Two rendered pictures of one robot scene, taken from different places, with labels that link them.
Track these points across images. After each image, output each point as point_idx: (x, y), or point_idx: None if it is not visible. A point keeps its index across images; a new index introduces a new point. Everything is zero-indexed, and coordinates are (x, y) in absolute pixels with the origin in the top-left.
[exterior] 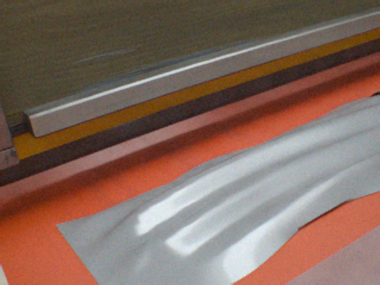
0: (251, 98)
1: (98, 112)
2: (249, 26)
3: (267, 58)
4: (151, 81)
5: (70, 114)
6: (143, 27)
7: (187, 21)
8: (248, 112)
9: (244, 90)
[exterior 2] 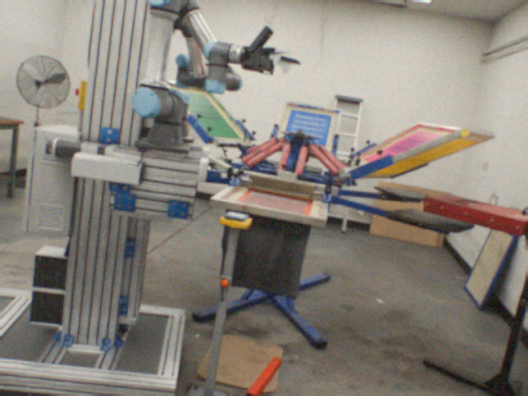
0: (273, 195)
1: (256, 188)
2: (272, 188)
3: (272, 190)
4: (261, 188)
5: (255, 187)
6: (263, 184)
7: (267, 185)
8: (271, 195)
9: (272, 193)
